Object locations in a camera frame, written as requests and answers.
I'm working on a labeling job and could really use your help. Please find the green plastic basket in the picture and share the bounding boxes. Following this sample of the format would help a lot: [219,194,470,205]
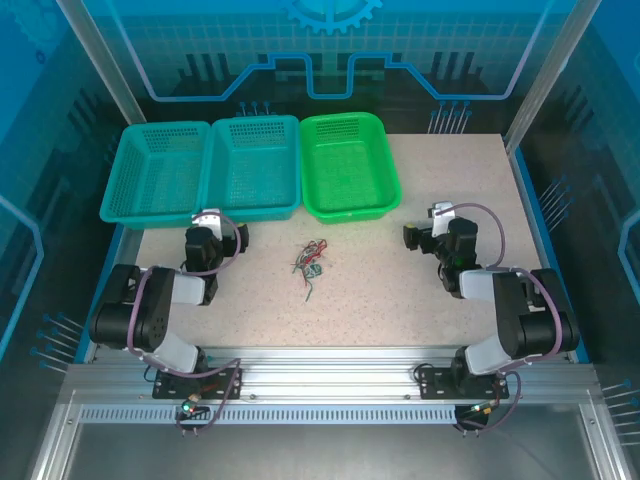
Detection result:
[298,111,404,225]

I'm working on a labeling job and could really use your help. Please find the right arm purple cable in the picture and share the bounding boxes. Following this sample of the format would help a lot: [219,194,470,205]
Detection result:
[435,202,575,436]

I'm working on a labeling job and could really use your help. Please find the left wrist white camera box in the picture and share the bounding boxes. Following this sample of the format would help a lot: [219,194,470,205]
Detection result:
[191,207,224,236]

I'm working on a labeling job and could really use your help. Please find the slotted grey cable duct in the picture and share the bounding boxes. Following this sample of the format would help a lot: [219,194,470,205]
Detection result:
[77,404,459,426]

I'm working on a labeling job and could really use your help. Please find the teal plastic basket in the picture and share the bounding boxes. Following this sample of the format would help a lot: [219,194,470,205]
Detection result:
[98,121,214,230]
[199,115,304,224]

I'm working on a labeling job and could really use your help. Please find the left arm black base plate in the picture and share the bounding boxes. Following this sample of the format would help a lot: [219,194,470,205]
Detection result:
[152,367,244,400]

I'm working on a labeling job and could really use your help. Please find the grey metal base panel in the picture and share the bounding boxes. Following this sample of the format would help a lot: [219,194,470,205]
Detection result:
[64,423,599,480]

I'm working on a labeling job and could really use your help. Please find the aluminium mounting rail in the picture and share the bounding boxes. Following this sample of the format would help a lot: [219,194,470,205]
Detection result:
[59,344,601,401]

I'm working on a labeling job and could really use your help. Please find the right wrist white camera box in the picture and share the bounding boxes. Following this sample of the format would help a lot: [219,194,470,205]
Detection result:
[427,201,457,239]

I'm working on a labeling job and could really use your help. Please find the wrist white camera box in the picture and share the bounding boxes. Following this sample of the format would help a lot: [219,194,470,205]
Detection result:
[191,207,224,236]
[427,201,457,239]

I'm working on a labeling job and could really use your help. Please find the green cable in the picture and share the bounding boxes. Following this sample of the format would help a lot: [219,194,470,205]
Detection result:
[291,247,321,304]

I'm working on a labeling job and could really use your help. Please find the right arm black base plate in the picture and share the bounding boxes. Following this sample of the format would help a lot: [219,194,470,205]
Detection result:
[418,367,511,400]

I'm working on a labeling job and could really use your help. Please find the red cable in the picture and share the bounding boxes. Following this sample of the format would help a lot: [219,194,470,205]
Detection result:
[299,238,329,261]

